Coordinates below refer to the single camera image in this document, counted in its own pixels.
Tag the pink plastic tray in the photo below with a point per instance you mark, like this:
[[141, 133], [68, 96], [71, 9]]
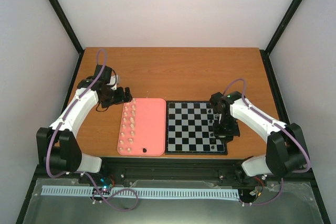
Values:
[[150, 128]]

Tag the controller board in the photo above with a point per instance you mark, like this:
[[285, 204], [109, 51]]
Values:
[[257, 191], [108, 183]]

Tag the light blue cable duct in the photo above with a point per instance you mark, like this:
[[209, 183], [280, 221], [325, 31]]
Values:
[[142, 193]]

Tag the left controller board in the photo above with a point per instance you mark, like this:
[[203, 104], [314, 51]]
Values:
[[108, 183]]

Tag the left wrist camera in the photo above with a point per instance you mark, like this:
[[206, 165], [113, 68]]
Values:
[[114, 81]]

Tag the right controller board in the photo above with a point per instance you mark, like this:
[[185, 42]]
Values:
[[257, 191]]

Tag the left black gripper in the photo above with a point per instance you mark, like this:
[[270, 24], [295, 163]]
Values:
[[128, 97]]

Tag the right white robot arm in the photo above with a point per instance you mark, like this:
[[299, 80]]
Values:
[[285, 148]]

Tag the black aluminium frame rail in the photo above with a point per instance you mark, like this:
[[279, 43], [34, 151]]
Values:
[[221, 171]]

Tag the black white chessboard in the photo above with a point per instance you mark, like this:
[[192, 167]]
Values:
[[187, 129]]

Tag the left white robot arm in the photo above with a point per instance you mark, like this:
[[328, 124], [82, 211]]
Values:
[[57, 145]]

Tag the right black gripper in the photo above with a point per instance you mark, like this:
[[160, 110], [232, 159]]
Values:
[[218, 134]]

